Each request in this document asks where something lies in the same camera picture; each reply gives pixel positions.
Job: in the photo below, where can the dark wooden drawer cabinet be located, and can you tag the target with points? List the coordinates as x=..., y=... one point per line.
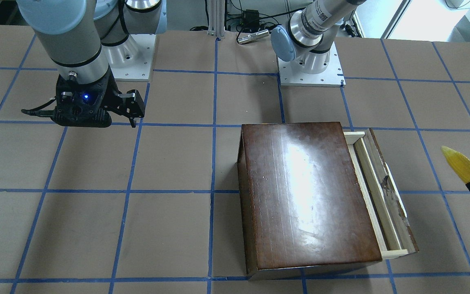
x=302, y=206

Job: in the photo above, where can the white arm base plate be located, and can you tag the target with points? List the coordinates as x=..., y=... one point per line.
x=312, y=69
x=132, y=60

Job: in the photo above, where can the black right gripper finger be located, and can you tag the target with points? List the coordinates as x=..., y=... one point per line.
x=129, y=105

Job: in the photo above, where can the light wooden drawer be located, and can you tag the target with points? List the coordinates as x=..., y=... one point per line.
x=381, y=195

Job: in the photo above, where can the silver cylindrical tool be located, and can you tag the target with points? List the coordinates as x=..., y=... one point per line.
x=252, y=37

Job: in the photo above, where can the black power adapter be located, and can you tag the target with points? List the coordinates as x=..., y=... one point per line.
x=250, y=17

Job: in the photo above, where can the aluminium frame post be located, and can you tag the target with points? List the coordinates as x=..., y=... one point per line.
x=216, y=12

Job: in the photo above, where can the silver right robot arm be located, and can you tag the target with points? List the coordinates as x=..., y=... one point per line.
x=86, y=40

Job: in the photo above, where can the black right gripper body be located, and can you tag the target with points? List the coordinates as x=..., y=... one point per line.
x=125, y=104

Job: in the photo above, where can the yellow corn cob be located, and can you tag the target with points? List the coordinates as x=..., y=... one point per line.
x=458, y=162

